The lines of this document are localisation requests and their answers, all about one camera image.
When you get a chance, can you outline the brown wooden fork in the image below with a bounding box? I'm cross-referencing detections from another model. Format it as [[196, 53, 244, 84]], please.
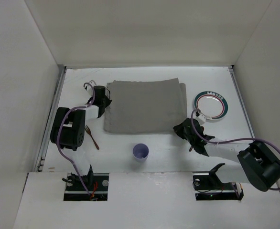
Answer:
[[85, 125, 100, 150]]

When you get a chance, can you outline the white plate green red rim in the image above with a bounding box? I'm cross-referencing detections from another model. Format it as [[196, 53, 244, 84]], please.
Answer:
[[194, 91, 228, 121]]

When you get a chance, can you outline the grey cloth placemat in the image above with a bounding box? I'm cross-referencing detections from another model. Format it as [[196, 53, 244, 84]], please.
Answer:
[[104, 78, 187, 135]]

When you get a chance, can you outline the purple plastic cup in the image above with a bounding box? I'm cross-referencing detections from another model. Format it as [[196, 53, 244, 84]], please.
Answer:
[[132, 144, 149, 162]]

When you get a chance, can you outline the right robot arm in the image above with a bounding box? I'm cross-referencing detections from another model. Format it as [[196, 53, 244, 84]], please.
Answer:
[[173, 118, 280, 192]]

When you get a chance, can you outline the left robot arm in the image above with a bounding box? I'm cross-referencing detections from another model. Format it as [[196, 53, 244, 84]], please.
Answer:
[[50, 83, 112, 186]]

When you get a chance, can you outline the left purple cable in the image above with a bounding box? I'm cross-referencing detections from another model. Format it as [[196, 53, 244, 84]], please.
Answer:
[[57, 82, 97, 195]]

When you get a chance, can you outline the purple cable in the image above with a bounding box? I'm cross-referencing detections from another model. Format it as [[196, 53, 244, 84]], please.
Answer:
[[57, 82, 97, 195], [190, 109, 280, 191]]

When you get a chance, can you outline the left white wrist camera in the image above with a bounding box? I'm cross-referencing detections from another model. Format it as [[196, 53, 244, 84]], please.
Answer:
[[83, 80, 97, 92]]

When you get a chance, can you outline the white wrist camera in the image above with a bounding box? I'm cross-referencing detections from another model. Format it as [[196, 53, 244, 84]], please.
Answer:
[[195, 112, 206, 125], [83, 80, 97, 92]]

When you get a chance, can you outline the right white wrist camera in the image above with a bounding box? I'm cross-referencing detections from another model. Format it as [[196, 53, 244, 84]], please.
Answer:
[[195, 112, 206, 125]]

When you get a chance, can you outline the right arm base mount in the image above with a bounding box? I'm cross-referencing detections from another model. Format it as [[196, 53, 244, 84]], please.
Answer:
[[192, 163, 244, 201]]

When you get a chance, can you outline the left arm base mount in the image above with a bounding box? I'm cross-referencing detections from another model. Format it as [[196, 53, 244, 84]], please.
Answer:
[[62, 173, 109, 201]]

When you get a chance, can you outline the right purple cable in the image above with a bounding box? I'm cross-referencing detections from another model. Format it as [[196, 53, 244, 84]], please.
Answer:
[[190, 109, 280, 191]]

